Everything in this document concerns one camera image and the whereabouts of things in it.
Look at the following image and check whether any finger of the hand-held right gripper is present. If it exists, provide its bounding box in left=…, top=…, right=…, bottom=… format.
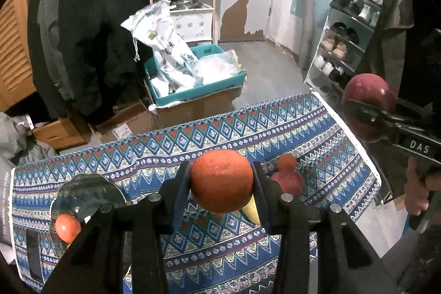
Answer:
left=345, top=98, right=402, bottom=143
left=394, top=98, right=435, bottom=120

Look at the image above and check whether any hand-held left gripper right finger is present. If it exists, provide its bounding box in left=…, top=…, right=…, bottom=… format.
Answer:
left=253, top=161, right=400, bottom=294

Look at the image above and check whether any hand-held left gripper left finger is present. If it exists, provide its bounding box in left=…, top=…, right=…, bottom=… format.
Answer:
left=41, top=161, right=192, bottom=294

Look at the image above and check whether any yellow pear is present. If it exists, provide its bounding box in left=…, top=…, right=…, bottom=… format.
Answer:
left=243, top=194, right=261, bottom=226

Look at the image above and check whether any red apple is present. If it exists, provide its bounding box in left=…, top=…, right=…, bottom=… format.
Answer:
left=342, top=74, right=397, bottom=143
left=270, top=170, right=304, bottom=198

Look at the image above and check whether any small orange tangerine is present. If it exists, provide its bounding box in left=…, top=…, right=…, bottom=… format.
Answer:
left=277, top=153, right=297, bottom=172

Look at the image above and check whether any orange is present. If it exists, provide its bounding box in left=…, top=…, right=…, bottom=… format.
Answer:
left=190, top=149, right=255, bottom=214

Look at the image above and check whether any glass bowl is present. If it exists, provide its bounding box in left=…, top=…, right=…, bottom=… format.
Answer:
left=49, top=173, right=129, bottom=248

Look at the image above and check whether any small red tomato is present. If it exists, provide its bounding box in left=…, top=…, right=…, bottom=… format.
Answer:
left=55, top=214, right=82, bottom=244

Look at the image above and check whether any person's right hand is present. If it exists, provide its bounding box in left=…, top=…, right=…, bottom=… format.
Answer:
left=405, top=157, right=441, bottom=215

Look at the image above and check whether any blue patterned tablecloth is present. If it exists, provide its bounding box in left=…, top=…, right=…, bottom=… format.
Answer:
left=7, top=92, right=381, bottom=294

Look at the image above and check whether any large cardboard box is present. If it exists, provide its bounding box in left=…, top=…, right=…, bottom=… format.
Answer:
left=146, top=84, right=242, bottom=129

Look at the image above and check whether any small cardboard box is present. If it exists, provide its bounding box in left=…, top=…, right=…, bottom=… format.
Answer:
left=95, top=101, right=155, bottom=143

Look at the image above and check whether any white shoe rack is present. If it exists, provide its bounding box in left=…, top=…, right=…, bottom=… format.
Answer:
left=305, top=0, right=384, bottom=102

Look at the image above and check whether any teal box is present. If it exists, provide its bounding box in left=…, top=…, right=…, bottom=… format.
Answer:
left=144, top=44, right=248, bottom=107

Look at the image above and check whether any clear plastic bag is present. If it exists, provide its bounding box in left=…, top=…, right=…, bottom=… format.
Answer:
left=193, top=51, right=242, bottom=86

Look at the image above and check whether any grey upright panel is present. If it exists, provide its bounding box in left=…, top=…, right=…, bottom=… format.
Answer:
left=293, top=0, right=316, bottom=71

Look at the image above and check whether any wooden drawer box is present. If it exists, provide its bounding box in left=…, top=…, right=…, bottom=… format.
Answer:
left=33, top=117, right=92, bottom=152

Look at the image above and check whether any white rice bag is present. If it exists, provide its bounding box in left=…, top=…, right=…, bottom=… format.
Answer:
left=120, top=0, right=198, bottom=95

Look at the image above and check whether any white patterned basket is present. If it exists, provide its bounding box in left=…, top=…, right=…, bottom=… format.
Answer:
left=170, top=3, right=214, bottom=43

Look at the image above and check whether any grey clothes pile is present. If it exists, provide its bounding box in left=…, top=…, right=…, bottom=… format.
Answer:
left=0, top=112, right=57, bottom=167

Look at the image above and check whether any grey tote bag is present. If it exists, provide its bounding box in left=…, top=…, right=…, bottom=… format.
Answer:
left=0, top=166, right=12, bottom=246

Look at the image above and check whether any black coat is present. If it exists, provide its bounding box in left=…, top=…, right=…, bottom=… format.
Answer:
left=28, top=0, right=152, bottom=119

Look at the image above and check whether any metal steamer pan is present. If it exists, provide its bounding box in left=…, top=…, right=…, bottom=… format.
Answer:
left=170, top=0, right=201, bottom=10

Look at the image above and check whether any grey coat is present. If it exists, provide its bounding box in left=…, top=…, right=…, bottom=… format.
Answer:
left=36, top=0, right=74, bottom=102

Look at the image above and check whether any wooden louvered wardrobe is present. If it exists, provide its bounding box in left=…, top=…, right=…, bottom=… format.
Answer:
left=0, top=0, right=38, bottom=109

